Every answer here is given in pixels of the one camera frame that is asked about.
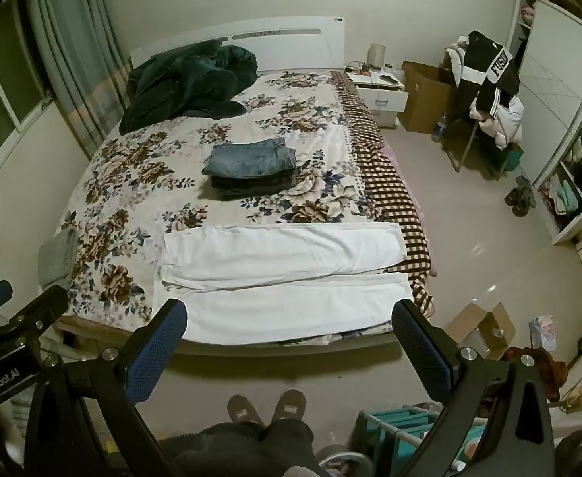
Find grey cloth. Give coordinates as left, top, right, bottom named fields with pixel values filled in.
left=37, top=228, right=79, bottom=289

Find person's right slipper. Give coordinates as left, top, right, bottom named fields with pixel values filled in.
left=270, top=388, right=308, bottom=421

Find beige garment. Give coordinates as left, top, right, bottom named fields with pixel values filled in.
left=442, top=35, right=471, bottom=86

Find folded blue jeans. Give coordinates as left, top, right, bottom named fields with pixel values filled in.
left=201, top=138, right=298, bottom=180

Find person's right leg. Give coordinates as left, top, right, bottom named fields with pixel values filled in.
left=261, top=417, right=317, bottom=477

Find person's slipper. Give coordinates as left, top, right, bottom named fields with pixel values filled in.
left=270, top=388, right=308, bottom=421
left=226, top=394, right=266, bottom=429

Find white puffy jacket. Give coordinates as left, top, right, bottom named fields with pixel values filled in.
left=470, top=93, right=525, bottom=150

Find teal crate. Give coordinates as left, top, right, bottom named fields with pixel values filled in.
left=486, top=143, right=524, bottom=178

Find red-brown cloth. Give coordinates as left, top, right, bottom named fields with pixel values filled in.
left=501, top=345, right=568, bottom=403

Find dark green blanket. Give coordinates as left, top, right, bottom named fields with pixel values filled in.
left=119, top=40, right=260, bottom=135

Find metal chair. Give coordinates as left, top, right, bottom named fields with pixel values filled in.
left=441, top=50, right=525, bottom=180

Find folded dark pants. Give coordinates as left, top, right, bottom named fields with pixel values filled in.
left=210, top=169, right=297, bottom=201

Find pink printed packet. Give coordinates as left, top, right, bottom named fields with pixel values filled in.
left=528, top=315, right=555, bottom=354

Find person's left slipper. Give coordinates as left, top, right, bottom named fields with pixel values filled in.
left=226, top=394, right=266, bottom=429

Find large cardboard box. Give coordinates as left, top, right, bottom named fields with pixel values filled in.
left=398, top=60, right=458, bottom=134

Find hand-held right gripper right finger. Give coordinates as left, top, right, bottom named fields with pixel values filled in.
left=392, top=300, right=558, bottom=477

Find small open cardboard box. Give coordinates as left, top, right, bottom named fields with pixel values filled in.
left=444, top=301, right=516, bottom=361

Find teal rack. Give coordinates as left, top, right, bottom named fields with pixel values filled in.
left=355, top=404, right=491, bottom=477

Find white pants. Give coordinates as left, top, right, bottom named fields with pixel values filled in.
left=158, top=222, right=416, bottom=347

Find brown checkered blanket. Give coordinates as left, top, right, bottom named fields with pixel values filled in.
left=329, top=70, right=436, bottom=317

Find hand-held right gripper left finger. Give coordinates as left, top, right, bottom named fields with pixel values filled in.
left=24, top=299, right=189, bottom=477

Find black and white jacket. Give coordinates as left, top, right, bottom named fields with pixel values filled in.
left=456, top=30, right=521, bottom=130

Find white bed headboard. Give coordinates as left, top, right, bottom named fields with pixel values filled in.
left=129, top=16, right=346, bottom=72

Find dark green slipper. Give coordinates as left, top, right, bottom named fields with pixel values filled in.
left=514, top=175, right=538, bottom=205
left=504, top=186, right=530, bottom=217

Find grey-green curtain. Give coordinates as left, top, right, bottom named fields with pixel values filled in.
left=25, top=0, right=133, bottom=161

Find floral bedsheet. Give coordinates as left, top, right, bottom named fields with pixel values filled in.
left=59, top=70, right=435, bottom=349

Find white nightstand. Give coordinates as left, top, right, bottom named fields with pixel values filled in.
left=345, top=66, right=410, bottom=128

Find white wardrobe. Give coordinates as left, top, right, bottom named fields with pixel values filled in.
left=506, top=0, right=582, bottom=248

